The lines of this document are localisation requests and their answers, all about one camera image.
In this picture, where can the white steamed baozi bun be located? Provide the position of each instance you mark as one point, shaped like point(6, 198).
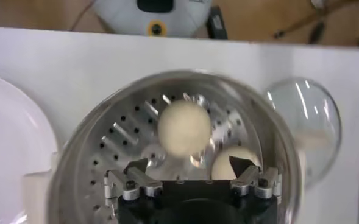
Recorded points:
point(220, 165)
point(183, 128)

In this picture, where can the white round plate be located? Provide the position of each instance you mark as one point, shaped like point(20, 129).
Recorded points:
point(11, 137)

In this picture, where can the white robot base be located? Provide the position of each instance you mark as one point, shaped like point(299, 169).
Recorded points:
point(118, 18)

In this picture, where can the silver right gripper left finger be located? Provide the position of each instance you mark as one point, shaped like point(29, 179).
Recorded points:
point(138, 179)

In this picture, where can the stainless steel steamer basket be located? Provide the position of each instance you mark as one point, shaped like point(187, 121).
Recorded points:
point(121, 131)

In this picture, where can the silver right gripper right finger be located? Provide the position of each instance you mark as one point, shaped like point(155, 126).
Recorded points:
point(247, 178)

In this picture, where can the small black box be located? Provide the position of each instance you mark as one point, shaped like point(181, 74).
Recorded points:
point(217, 24)

